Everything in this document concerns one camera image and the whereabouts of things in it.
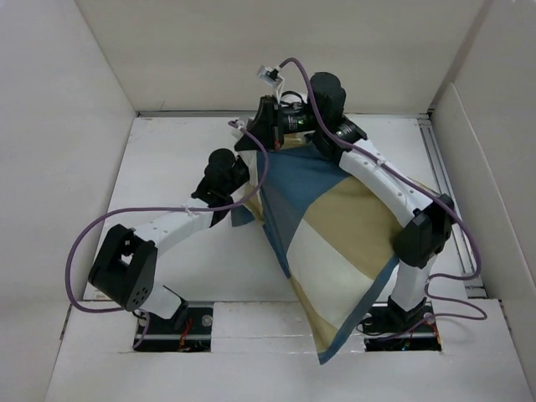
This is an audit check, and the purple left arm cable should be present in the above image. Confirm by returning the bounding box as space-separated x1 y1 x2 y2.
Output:
66 119 271 351

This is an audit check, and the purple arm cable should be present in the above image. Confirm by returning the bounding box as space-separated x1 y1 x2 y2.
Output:
66 119 271 351
279 58 489 340

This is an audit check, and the aluminium rail right side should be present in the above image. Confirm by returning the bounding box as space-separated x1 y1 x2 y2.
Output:
418 116 489 298

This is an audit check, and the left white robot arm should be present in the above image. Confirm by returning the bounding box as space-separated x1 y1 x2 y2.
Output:
88 148 250 332

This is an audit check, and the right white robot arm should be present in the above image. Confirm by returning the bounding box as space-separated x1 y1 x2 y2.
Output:
233 72 453 336

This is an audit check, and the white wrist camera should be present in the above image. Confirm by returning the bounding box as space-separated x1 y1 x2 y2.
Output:
257 65 285 101
228 119 250 143

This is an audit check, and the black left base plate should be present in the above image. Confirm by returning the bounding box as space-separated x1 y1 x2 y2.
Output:
133 302 214 353

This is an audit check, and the plaid beige blue pillowcase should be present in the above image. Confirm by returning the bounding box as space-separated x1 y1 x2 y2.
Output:
229 127 441 365

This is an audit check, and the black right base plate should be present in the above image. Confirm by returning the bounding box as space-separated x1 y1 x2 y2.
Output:
356 304 442 352

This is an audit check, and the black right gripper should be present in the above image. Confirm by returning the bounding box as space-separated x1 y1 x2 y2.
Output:
232 95 322 150

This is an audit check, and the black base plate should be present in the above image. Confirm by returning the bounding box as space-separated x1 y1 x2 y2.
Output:
356 304 442 352
133 302 214 353

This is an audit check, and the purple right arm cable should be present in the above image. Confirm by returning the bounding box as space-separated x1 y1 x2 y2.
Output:
279 58 489 340

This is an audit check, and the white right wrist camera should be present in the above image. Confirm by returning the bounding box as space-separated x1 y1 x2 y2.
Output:
257 65 285 101

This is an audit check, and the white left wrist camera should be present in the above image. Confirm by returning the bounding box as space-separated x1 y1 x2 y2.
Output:
228 119 250 143

